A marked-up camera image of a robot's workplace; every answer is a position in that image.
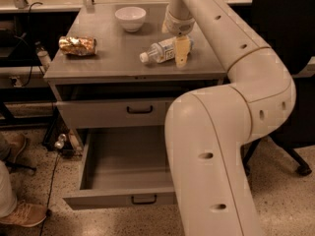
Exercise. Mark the wall power outlet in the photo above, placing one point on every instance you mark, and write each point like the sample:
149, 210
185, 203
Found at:
15, 82

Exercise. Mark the black office chair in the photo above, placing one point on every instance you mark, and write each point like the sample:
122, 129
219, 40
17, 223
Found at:
289, 27

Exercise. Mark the clear plastic water bottle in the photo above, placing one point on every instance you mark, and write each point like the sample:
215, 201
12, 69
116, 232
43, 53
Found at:
160, 52

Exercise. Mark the grey metal drawer cabinet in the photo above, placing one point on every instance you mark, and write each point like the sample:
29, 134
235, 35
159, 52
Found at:
116, 72

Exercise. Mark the white ceramic bowl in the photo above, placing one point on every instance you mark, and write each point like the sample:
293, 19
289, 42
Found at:
131, 18

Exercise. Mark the white trouser leg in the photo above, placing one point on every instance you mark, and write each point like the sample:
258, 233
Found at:
8, 199

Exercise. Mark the small bottle beside cabinet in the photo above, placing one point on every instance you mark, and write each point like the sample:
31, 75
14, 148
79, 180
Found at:
42, 55

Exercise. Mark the tan sneaker rear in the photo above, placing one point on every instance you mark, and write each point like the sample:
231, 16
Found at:
15, 147

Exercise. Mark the crumpled gold snack bag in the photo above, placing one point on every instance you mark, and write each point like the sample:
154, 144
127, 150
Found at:
78, 46

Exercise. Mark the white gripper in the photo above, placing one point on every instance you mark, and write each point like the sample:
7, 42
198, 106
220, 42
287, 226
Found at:
178, 26

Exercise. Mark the grey middle drawer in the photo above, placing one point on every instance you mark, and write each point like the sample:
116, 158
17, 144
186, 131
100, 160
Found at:
133, 112

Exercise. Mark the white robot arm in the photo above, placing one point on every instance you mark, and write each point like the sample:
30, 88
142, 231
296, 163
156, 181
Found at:
206, 128

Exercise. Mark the open bottom grey drawer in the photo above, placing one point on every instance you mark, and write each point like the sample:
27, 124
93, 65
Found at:
123, 167

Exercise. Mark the white round knobs on floor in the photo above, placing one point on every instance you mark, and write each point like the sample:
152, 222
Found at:
60, 143

